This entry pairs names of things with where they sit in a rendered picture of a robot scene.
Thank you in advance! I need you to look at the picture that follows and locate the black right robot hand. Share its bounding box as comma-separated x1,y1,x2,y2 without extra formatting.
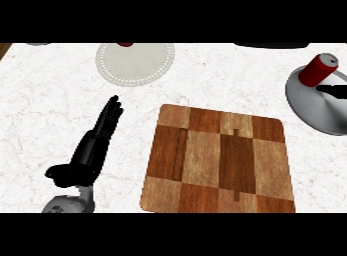
315,84,347,101

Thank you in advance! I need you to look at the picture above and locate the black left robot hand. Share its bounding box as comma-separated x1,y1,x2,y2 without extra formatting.
45,94,126,189

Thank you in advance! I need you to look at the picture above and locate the red can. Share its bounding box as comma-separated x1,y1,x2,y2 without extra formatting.
297,52,340,88

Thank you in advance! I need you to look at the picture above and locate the checkered wooden cutting board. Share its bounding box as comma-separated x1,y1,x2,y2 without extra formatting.
139,103,297,214

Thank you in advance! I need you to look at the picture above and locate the flat black object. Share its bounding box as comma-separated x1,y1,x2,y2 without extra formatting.
231,42,311,50

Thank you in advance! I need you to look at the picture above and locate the pale oval placemat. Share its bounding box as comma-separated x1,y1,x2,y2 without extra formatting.
95,42,176,88

